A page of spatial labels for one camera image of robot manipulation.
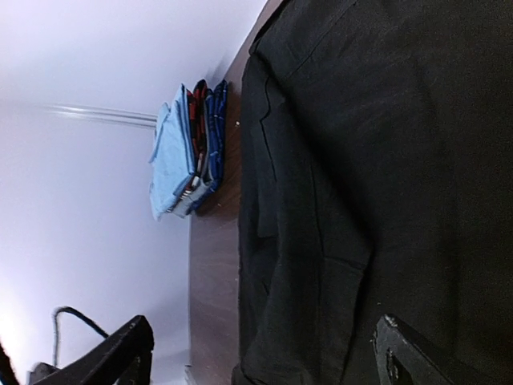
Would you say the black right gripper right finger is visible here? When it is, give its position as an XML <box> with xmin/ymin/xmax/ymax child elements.
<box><xmin>374</xmin><ymin>314</ymin><xmax>477</xmax><ymax>384</ymax></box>

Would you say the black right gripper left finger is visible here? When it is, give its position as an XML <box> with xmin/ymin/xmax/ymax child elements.
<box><xmin>27</xmin><ymin>315</ymin><xmax>154</xmax><ymax>385</ymax></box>

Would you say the black long sleeve shirt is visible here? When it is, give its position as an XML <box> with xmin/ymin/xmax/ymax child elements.
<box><xmin>232</xmin><ymin>1</ymin><xmax>512</xmax><ymax>384</ymax></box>

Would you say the light blue folded shirt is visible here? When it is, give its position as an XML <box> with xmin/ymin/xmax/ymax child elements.
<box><xmin>149</xmin><ymin>85</ymin><xmax>195</xmax><ymax>221</ymax></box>

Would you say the red plaid folded shirt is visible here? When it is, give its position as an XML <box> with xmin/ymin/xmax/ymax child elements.
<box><xmin>182</xmin><ymin>79</ymin><xmax>209</xmax><ymax>198</ymax></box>

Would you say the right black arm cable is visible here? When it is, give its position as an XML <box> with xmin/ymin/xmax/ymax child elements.
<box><xmin>0</xmin><ymin>306</ymin><xmax>109</xmax><ymax>385</ymax></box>

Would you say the left aluminium corner post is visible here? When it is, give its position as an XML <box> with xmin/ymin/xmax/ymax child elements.
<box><xmin>41</xmin><ymin>104</ymin><xmax>157</xmax><ymax>129</ymax></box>

